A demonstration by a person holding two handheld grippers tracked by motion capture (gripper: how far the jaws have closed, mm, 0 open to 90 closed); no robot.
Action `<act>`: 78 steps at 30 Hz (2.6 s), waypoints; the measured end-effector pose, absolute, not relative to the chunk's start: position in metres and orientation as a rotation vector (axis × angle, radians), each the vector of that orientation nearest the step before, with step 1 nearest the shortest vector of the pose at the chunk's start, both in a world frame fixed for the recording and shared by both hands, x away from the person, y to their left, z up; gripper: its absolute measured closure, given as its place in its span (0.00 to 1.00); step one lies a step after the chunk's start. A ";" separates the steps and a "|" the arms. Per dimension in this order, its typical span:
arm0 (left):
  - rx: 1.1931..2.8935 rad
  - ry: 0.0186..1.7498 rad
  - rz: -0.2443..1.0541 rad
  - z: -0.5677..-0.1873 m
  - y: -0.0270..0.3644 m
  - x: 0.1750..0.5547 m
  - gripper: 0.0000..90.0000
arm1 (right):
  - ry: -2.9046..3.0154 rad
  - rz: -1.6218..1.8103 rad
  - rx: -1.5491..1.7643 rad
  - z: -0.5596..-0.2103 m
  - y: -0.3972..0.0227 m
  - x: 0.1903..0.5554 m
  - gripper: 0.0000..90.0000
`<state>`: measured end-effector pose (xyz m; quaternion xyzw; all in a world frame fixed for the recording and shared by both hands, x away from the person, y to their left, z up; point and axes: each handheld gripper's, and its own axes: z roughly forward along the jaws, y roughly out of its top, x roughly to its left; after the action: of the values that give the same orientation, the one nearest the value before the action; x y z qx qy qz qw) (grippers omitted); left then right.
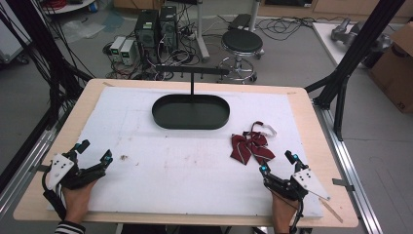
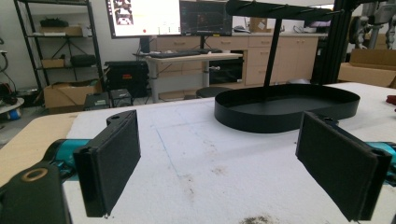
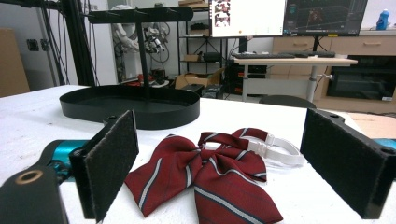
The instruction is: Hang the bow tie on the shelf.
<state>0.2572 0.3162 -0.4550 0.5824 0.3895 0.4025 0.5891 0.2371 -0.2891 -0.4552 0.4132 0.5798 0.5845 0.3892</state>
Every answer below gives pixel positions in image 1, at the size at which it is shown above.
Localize black computer tower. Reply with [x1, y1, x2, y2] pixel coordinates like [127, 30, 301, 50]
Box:
[158, 5, 179, 55]
[133, 9, 161, 62]

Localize black metal frame post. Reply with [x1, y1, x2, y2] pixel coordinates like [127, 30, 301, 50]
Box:
[304, 0, 407, 142]
[0, 0, 95, 193]

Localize white power supply unit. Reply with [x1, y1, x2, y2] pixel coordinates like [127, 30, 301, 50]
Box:
[109, 35, 127, 64]
[119, 38, 136, 67]

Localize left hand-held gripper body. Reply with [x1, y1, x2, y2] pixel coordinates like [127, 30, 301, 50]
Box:
[45, 152, 107, 192]

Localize dark red striped bow tie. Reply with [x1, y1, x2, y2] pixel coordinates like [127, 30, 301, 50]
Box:
[230, 121, 278, 166]

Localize person's left hand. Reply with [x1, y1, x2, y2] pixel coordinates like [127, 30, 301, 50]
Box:
[61, 179, 98, 225]

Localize white low platform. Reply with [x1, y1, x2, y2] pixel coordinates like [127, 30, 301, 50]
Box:
[312, 21, 371, 68]

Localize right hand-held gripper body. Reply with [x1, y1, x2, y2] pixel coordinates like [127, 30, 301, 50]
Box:
[263, 166, 331, 202]

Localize white foam mat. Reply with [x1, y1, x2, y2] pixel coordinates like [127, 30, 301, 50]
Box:
[47, 86, 324, 218]

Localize tangle of floor cables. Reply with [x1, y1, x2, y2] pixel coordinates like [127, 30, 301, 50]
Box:
[101, 3, 235, 82]

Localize person's right hand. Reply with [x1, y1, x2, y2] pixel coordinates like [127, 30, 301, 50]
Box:
[271, 191, 301, 234]

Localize brown cardboard box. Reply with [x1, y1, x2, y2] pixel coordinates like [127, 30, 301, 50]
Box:
[367, 20, 413, 114]

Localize black hanger stand with tray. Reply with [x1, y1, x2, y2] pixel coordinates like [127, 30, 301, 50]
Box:
[151, 64, 231, 131]

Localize black round stool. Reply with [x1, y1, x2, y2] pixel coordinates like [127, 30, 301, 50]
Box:
[217, 28, 266, 85]

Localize grey desk leg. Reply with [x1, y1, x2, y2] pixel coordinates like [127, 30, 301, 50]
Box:
[194, 0, 211, 62]

